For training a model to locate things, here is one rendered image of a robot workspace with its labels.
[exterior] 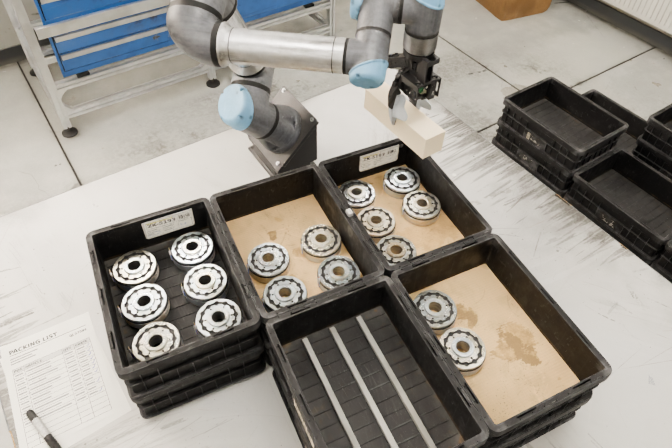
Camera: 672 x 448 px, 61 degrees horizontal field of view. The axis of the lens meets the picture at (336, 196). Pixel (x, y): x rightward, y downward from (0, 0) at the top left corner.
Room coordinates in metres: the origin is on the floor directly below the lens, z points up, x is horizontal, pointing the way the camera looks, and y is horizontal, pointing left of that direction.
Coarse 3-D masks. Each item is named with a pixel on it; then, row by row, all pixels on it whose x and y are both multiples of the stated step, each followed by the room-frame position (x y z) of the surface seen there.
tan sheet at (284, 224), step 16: (272, 208) 1.03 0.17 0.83; (288, 208) 1.04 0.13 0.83; (304, 208) 1.04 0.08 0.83; (320, 208) 1.04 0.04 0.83; (240, 224) 0.97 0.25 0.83; (256, 224) 0.97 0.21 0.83; (272, 224) 0.98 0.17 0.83; (288, 224) 0.98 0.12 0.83; (304, 224) 0.98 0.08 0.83; (240, 240) 0.92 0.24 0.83; (256, 240) 0.92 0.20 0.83; (272, 240) 0.92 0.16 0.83; (288, 240) 0.92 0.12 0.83; (288, 272) 0.82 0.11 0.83; (304, 272) 0.82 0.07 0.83; (256, 288) 0.77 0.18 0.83
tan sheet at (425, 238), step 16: (368, 176) 1.17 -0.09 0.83; (384, 192) 1.11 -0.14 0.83; (384, 208) 1.05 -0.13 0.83; (400, 208) 1.05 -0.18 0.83; (400, 224) 0.99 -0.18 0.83; (432, 224) 1.00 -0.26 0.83; (448, 224) 1.00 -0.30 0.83; (416, 240) 0.94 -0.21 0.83; (432, 240) 0.94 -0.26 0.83; (448, 240) 0.94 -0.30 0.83
